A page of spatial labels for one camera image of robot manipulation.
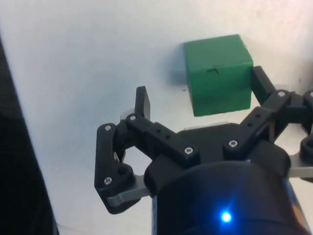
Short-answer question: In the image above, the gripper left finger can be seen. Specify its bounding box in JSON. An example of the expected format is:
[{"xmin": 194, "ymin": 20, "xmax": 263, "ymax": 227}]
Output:
[{"xmin": 94, "ymin": 86, "xmax": 201, "ymax": 215}]

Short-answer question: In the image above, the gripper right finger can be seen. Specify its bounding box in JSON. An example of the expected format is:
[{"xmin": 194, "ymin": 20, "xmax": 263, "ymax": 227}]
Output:
[{"xmin": 222, "ymin": 65, "xmax": 313, "ymax": 184}]

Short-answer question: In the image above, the green cube block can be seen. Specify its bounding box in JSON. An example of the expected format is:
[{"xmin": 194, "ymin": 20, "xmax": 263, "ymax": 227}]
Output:
[{"xmin": 183, "ymin": 34, "xmax": 253, "ymax": 117}]

